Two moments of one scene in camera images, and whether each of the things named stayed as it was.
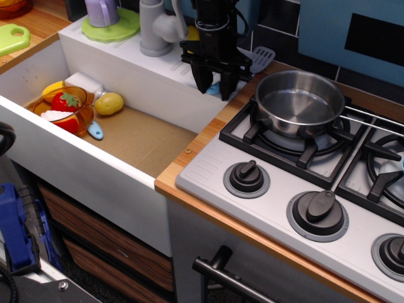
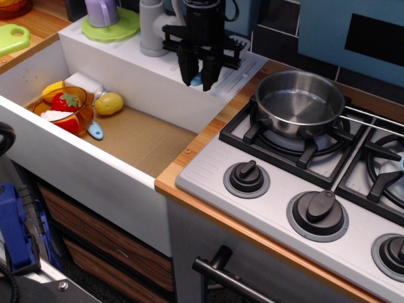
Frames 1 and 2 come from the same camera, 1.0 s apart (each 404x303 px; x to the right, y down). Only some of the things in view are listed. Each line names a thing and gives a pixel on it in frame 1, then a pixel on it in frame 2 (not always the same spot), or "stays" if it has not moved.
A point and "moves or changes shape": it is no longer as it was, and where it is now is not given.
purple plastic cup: (102, 13) stays
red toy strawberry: (64, 101) stays
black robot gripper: (219, 24) → (204, 31)
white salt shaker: (90, 85) stays
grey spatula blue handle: (261, 57) moves or changes shape
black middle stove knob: (317, 216) stays
